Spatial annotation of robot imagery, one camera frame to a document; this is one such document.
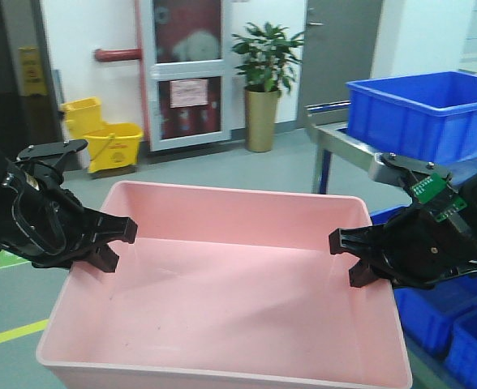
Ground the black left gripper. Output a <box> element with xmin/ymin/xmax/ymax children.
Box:
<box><xmin>0</xmin><ymin>159</ymin><xmax>137</xmax><ymax>272</ymax></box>

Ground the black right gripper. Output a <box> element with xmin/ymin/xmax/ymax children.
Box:
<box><xmin>329</xmin><ymin>204</ymin><xmax>477</xmax><ymax>289</ymax></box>

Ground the pink plastic bin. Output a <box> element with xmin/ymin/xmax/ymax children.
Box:
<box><xmin>37</xmin><ymin>181</ymin><xmax>412</xmax><ymax>388</ymax></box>

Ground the blue bin lower shelf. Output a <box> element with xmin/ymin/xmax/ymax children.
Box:
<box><xmin>394</xmin><ymin>276</ymin><xmax>477</xmax><ymax>388</ymax></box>

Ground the blue crate on shelf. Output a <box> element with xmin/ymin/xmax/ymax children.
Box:
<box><xmin>346</xmin><ymin>71</ymin><xmax>477</xmax><ymax>165</ymax></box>

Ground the yellow mop bucket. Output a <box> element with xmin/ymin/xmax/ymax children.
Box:
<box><xmin>61</xmin><ymin>96</ymin><xmax>144</xmax><ymax>173</ymax></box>

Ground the red pipe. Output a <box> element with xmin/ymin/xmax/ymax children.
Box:
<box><xmin>93</xmin><ymin>49</ymin><xmax>142</xmax><ymax>62</ymax></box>

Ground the plant in gold pot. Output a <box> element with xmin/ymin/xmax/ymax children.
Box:
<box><xmin>231</xmin><ymin>22</ymin><xmax>304</xmax><ymax>152</ymax></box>

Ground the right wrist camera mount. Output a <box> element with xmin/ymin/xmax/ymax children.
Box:
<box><xmin>367</xmin><ymin>152</ymin><xmax>453</xmax><ymax>187</ymax></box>

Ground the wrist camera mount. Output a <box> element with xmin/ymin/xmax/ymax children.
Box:
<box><xmin>367</xmin><ymin>152</ymin><xmax>453</xmax><ymax>187</ymax></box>
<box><xmin>16</xmin><ymin>139</ymin><xmax>88</xmax><ymax>173</ymax></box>

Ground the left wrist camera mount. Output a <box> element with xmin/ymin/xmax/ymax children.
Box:
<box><xmin>16</xmin><ymin>139</ymin><xmax>88</xmax><ymax>173</ymax></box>

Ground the metal shelf frame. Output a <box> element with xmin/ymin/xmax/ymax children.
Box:
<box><xmin>305</xmin><ymin>100</ymin><xmax>386</xmax><ymax>194</ymax></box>

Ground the fire hose cabinet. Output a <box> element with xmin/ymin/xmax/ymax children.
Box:
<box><xmin>135</xmin><ymin>1</ymin><xmax>232</xmax><ymax>152</ymax></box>

